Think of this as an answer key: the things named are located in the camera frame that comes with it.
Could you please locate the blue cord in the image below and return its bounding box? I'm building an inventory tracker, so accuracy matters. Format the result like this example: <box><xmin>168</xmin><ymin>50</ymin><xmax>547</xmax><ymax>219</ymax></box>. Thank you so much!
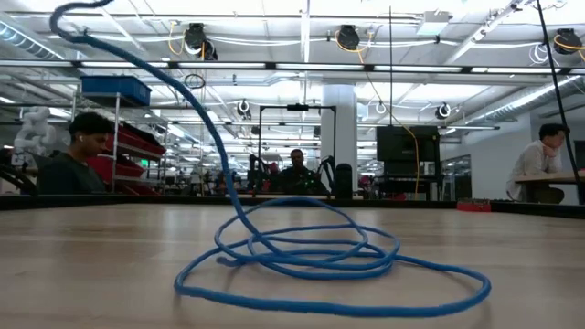
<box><xmin>48</xmin><ymin>0</ymin><xmax>493</xmax><ymax>319</ymax></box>

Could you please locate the person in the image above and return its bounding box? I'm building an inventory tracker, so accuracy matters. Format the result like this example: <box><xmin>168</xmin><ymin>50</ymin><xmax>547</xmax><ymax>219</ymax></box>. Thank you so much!
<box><xmin>37</xmin><ymin>111</ymin><xmax>114</xmax><ymax>196</ymax></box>
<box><xmin>278</xmin><ymin>148</ymin><xmax>328</xmax><ymax>196</ymax></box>
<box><xmin>505</xmin><ymin>122</ymin><xmax>571</xmax><ymax>205</ymax></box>

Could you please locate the black cylindrical stand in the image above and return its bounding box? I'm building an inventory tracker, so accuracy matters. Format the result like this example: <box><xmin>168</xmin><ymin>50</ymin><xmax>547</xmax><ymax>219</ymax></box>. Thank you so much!
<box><xmin>334</xmin><ymin>163</ymin><xmax>355</xmax><ymax>203</ymax></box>

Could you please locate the white column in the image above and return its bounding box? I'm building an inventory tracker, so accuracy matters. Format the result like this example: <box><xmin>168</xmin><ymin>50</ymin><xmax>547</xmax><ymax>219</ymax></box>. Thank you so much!
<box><xmin>321</xmin><ymin>84</ymin><xmax>359</xmax><ymax>193</ymax></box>

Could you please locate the black cabinet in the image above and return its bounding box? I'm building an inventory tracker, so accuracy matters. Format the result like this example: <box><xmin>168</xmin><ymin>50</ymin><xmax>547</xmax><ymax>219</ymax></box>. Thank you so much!
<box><xmin>375</xmin><ymin>125</ymin><xmax>442</xmax><ymax>201</ymax></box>

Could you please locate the thin black upright pole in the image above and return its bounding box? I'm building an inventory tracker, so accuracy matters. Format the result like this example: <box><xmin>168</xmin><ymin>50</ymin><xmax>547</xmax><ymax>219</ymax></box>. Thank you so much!
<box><xmin>388</xmin><ymin>5</ymin><xmax>394</xmax><ymax>129</ymax></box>

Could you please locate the metal rack with red bins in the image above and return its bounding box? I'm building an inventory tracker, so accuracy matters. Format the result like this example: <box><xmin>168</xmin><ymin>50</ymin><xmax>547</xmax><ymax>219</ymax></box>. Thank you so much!
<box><xmin>72</xmin><ymin>90</ymin><xmax>168</xmax><ymax>196</ymax></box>

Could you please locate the red screwdriver bit set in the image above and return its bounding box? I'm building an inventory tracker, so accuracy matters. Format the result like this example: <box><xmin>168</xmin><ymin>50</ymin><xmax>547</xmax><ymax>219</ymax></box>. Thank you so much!
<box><xmin>456</xmin><ymin>197</ymin><xmax>493</xmax><ymax>213</ymax></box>

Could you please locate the blue plastic bin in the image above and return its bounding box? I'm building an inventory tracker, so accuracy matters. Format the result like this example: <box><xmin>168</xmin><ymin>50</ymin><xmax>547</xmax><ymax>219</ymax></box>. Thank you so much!
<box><xmin>80</xmin><ymin>75</ymin><xmax>153</xmax><ymax>107</ymax></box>

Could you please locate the wooden top desk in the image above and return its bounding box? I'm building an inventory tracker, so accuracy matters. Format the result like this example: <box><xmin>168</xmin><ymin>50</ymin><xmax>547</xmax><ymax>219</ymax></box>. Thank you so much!
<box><xmin>515</xmin><ymin>171</ymin><xmax>585</xmax><ymax>205</ymax></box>

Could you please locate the thin black slanted pole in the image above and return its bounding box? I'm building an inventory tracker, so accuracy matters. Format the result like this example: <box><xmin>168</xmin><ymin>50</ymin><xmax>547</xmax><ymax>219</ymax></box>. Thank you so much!
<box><xmin>535</xmin><ymin>0</ymin><xmax>585</xmax><ymax>205</ymax></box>

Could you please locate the thin black rig frame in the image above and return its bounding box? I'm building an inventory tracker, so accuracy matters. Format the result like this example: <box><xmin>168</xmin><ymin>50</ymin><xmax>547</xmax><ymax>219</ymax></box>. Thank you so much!
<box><xmin>258</xmin><ymin>103</ymin><xmax>338</xmax><ymax>196</ymax></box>

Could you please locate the yellow cable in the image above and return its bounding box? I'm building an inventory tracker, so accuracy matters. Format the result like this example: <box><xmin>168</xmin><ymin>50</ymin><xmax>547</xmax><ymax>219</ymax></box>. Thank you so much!
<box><xmin>335</xmin><ymin>30</ymin><xmax>420</xmax><ymax>196</ymax></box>

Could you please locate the black aluminium table frame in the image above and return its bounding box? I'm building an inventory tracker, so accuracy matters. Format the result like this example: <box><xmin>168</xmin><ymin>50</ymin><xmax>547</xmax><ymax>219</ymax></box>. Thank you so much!
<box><xmin>0</xmin><ymin>194</ymin><xmax>585</xmax><ymax>219</ymax></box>

